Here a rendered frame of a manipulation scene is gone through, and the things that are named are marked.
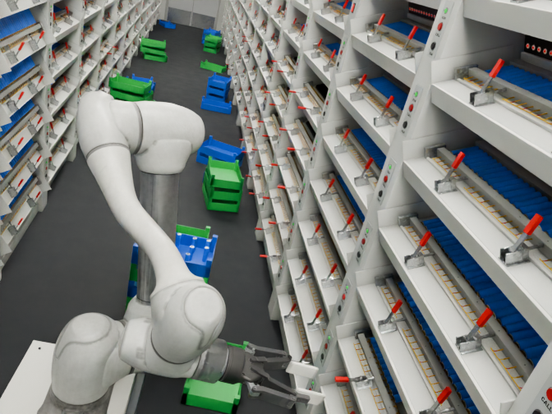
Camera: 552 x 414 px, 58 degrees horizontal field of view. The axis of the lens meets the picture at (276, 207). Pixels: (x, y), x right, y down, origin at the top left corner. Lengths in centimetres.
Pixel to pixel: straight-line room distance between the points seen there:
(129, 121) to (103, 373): 66
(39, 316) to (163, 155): 113
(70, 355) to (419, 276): 88
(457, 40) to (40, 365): 142
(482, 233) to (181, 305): 54
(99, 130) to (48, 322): 115
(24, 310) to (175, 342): 144
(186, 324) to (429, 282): 54
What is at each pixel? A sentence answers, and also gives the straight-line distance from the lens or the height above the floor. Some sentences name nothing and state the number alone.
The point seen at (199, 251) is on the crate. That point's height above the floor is 32.
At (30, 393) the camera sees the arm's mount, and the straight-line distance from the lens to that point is 162.
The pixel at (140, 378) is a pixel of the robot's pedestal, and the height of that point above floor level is 20.
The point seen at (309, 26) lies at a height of 121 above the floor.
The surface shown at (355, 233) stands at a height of 74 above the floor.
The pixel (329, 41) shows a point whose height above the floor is 117.
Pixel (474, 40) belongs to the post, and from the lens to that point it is 123.
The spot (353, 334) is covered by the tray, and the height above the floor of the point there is 55.
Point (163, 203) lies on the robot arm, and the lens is 134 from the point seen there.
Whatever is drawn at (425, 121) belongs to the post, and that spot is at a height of 120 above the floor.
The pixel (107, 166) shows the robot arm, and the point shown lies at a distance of 118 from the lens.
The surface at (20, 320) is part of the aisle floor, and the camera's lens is 223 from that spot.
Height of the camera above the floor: 145
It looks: 25 degrees down
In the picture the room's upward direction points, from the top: 14 degrees clockwise
